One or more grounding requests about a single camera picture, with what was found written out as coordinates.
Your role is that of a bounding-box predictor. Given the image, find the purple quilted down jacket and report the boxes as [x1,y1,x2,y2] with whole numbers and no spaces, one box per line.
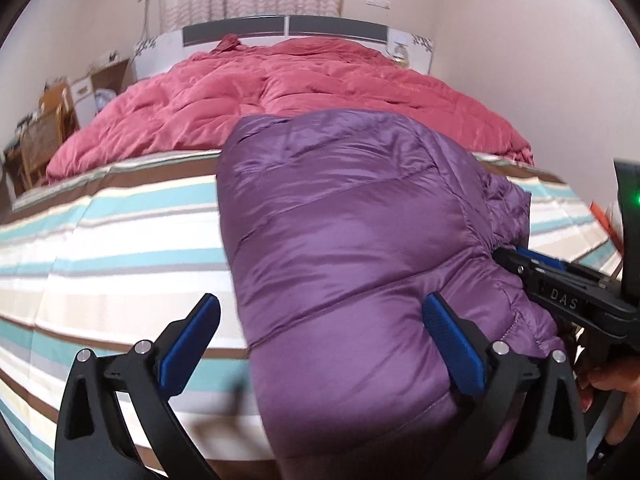
[217,110,562,479]

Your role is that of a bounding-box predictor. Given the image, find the white wall socket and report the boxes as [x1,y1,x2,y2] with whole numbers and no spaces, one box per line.
[366,0,390,10]

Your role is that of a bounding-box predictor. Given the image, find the red quilted comforter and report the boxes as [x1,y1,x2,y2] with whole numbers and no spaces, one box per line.
[46,35,534,183]

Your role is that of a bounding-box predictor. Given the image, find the wooden bedside desk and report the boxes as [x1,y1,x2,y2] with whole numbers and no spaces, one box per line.
[70,58,130,129]

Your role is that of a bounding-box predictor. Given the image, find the striped bed sheet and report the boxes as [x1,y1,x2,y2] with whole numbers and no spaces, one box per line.
[1,150,623,479]

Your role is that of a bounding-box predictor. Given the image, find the right hand painted nails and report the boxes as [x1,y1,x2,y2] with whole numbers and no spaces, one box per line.
[576,350,640,445]

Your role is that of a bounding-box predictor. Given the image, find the wooden wicker chair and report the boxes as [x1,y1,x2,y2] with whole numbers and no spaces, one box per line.
[3,79,78,196]

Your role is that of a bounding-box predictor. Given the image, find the white grey bed headboard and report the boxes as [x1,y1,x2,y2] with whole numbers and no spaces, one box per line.
[132,15,434,80]

